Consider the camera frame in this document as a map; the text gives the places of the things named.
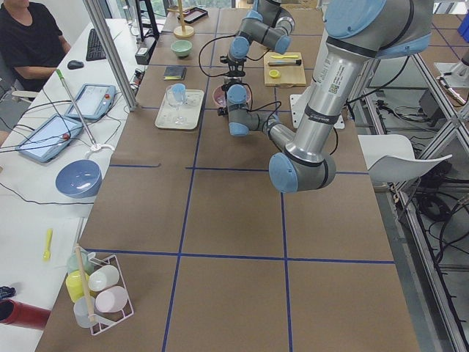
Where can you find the aluminium frame post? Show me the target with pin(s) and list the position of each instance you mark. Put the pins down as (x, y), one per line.
(99, 22)

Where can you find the white plastic chair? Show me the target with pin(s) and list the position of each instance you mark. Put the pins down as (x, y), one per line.
(390, 158)

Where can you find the red cylinder bottle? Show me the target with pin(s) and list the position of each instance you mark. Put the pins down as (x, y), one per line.
(19, 314)

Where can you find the yellow cup in rack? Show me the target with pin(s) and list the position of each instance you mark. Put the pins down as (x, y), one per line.
(74, 286)

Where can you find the near teach pendant tablet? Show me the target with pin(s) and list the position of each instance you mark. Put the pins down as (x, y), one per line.
(50, 138)

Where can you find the clear wine glass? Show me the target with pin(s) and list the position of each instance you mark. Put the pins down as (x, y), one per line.
(179, 119)

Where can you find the blue plastic bowl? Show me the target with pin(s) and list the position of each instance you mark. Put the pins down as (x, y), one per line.
(79, 179)

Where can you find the wooden cutting board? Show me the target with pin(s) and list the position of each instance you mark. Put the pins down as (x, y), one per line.
(291, 76)

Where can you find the cream bear serving tray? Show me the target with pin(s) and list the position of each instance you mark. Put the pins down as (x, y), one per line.
(190, 111)

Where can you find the pink bowl of ice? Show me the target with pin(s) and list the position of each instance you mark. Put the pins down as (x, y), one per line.
(222, 96)

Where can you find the light blue plastic cup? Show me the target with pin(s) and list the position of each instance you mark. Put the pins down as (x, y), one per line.
(178, 91)

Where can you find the yellow plastic knife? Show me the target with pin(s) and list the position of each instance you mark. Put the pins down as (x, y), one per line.
(284, 57)

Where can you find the lemon half slice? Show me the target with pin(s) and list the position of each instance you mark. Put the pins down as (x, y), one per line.
(274, 74)

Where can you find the teach pendant tablet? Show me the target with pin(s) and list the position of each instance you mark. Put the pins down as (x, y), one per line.
(95, 100)
(50, 138)

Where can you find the black device box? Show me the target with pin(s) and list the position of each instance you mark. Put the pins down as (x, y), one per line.
(145, 51)

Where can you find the white wire cup rack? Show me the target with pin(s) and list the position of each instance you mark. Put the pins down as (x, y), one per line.
(107, 320)

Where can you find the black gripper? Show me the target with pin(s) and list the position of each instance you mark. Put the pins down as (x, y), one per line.
(224, 87)
(234, 68)

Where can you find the green ceramic bowl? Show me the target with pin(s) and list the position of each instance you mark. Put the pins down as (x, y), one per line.
(181, 48)

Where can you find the black computer mouse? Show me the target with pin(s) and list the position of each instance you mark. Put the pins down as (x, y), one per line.
(75, 64)

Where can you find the wooden cup tree stand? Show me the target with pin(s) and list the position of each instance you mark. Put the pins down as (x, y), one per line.
(182, 31)

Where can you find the wooden rack handle stick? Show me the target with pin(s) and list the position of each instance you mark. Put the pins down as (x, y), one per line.
(87, 295)

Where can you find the seated person black shirt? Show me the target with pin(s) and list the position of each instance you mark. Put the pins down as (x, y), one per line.
(32, 44)

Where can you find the clear cup in rack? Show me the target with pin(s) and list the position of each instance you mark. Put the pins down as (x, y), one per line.
(81, 314)

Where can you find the yellow plastic spoon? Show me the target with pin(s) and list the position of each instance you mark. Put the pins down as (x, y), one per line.
(47, 249)

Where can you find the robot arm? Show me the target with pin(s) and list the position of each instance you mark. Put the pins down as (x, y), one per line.
(268, 24)
(355, 32)

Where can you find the black keyboard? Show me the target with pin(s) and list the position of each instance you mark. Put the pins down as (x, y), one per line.
(94, 49)

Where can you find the pink cup in rack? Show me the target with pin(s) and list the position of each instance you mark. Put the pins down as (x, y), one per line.
(112, 299)

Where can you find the green cup in rack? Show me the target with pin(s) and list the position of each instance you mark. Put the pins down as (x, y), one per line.
(72, 263)

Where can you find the white cup in rack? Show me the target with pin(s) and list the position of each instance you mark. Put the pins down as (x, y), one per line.
(103, 278)

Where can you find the far teach pendant tablet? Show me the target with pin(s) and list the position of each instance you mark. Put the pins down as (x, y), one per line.
(95, 100)

